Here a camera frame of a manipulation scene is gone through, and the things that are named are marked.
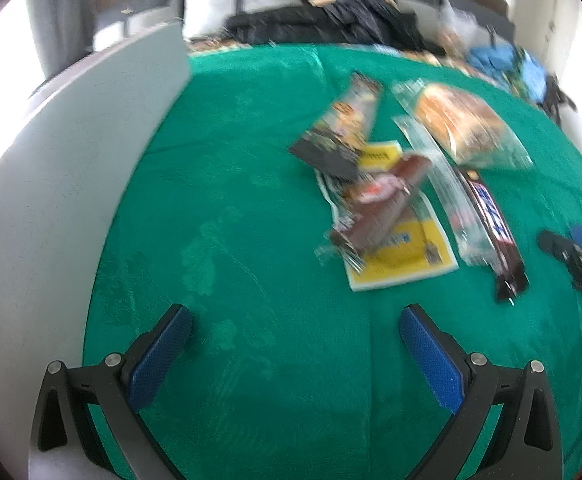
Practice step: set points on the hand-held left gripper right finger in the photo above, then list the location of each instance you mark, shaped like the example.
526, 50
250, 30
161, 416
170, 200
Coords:
431, 360

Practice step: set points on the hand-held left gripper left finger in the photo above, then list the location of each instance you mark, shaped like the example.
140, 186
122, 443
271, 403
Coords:
161, 360

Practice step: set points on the dark chocolate bar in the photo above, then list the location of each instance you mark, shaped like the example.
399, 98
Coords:
491, 225

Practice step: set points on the clear bread packet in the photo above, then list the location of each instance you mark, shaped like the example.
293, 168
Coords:
466, 125

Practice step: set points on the yellow snack packet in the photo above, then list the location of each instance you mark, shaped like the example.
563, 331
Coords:
406, 260

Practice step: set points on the clear long snack packet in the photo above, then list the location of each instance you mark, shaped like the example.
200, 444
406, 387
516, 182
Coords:
431, 160

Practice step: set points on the brown wrapped snack bar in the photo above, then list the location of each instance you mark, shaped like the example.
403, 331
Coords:
386, 200

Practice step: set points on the green blanket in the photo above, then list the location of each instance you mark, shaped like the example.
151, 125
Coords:
251, 210

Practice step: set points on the blue cloth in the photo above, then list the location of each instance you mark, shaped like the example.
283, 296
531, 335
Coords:
501, 65

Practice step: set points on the white door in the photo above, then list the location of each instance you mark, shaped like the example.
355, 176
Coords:
566, 35

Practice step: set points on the clear plastic bag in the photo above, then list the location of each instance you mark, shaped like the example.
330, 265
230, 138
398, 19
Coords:
458, 20

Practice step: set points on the black puffer jacket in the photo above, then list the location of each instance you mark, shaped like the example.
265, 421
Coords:
331, 22

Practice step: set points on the grey curtain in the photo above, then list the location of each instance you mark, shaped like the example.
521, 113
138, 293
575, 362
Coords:
61, 15

